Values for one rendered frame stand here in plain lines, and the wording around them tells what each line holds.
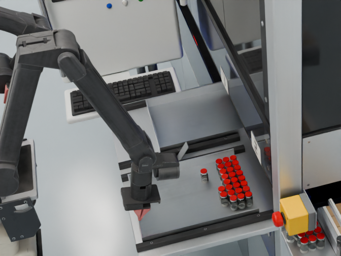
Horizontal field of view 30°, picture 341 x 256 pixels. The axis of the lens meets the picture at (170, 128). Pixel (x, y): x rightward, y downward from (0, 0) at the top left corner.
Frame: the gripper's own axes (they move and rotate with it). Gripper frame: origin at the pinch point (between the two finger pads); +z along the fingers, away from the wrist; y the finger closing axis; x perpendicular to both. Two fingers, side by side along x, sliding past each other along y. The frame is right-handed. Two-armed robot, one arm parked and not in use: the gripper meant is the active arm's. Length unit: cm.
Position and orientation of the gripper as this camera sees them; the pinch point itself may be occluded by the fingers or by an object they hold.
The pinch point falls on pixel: (139, 217)
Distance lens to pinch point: 181.8
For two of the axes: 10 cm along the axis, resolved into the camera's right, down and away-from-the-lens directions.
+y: 9.8, -0.8, 2.0
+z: -0.6, 7.8, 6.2
